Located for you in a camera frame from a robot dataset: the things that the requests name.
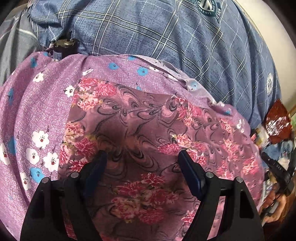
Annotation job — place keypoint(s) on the grey star pillow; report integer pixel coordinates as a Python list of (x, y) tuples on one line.
[(18, 41)]

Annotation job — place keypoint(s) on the purple floral bedsheet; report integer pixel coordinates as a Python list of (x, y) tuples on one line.
[(35, 105)]

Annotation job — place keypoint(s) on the light blue cloth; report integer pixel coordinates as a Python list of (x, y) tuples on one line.
[(279, 150)]

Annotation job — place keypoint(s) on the person's right hand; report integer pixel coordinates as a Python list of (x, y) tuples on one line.
[(276, 203)]

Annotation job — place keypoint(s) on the maroon pink floral garment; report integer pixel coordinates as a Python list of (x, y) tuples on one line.
[(143, 194)]

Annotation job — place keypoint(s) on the blue plaid quilt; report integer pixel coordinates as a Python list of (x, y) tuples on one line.
[(213, 42)]

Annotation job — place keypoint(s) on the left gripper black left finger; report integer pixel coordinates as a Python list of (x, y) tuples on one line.
[(45, 220)]

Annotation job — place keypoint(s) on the red plastic bag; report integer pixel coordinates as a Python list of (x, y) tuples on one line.
[(277, 123)]

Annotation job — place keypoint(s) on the small black round device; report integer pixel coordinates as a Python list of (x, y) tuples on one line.
[(66, 45)]

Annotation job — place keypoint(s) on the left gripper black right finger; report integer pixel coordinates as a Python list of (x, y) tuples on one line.
[(226, 210)]

